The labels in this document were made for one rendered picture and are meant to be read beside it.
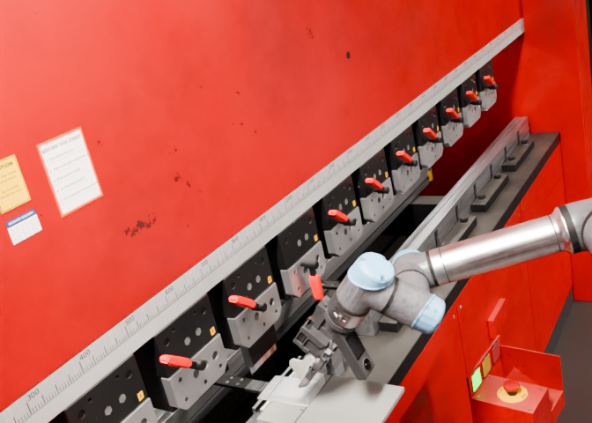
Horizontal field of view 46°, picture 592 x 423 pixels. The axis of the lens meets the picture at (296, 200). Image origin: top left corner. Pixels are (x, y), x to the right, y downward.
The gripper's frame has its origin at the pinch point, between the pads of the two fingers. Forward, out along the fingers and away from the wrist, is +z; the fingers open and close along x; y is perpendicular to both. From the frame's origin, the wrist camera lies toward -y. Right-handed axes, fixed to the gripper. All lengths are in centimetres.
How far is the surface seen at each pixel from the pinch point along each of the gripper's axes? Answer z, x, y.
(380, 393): -5.0, -4.1, -13.3
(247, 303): -17.0, 10.8, 17.3
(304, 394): 5.1, 0.7, -0.9
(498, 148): 12, -166, 2
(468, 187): 11, -125, 1
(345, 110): -30, -47, 34
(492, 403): 3.9, -33.4, -36.9
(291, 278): -10.4, -8.9, 16.6
